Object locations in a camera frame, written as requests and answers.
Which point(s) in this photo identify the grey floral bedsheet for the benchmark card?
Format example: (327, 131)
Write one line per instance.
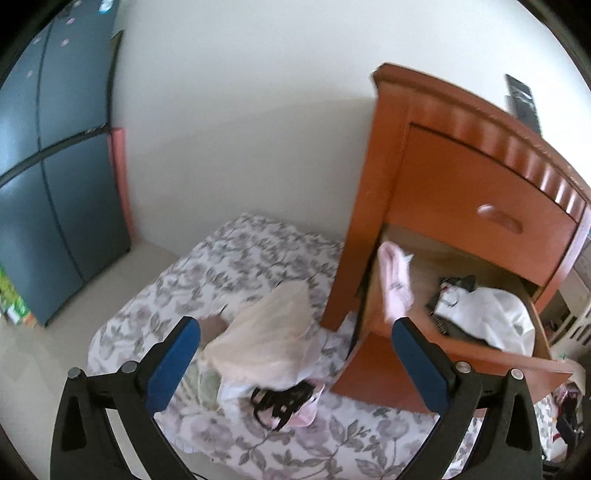
(221, 258)

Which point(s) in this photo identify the black remote control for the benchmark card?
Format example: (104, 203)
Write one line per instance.
(524, 104)

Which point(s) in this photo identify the white grey lace underwear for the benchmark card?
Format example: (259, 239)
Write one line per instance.
(231, 393)

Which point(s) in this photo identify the dark blue wardrobe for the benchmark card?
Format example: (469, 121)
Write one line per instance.
(46, 184)

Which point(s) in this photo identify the green cardboard box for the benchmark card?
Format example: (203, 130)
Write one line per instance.
(14, 300)

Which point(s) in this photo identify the pale pink printed underwear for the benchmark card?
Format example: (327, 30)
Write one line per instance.
(392, 277)

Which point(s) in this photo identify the dark grey underwear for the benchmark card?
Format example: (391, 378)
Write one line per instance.
(455, 282)

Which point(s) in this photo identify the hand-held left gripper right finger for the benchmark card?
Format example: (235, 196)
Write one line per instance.
(418, 364)

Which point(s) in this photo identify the closed wooden drawer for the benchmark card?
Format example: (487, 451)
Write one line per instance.
(461, 184)

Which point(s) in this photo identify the light blue lace underwear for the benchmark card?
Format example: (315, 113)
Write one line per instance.
(205, 383)

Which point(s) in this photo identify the pale beige sheer underwear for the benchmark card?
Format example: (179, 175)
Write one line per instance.
(268, 341)

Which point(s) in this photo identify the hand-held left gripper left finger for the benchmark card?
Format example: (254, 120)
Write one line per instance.
(173, 364)

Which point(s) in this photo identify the white cutout shelf rack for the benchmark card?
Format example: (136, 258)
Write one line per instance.
(577, 327)

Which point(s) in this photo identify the wooden drawer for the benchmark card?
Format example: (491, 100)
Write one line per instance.
(461, 184)
(383, 369)

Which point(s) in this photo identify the plain white underwear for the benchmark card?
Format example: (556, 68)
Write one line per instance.
(489, 314)

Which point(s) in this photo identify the wooden nightstand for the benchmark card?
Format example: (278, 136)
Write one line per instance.
(369, 207)

